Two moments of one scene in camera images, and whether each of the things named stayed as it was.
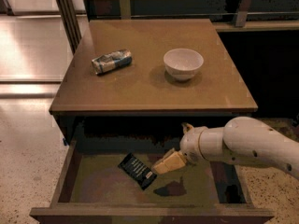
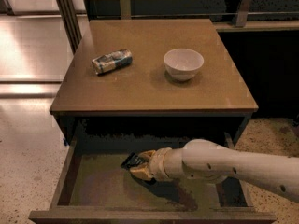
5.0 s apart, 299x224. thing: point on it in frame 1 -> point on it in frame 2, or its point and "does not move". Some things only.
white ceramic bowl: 182,64 does not move
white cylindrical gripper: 191,146 -> 159,164
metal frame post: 67,15 does not move
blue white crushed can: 109,61 does not move
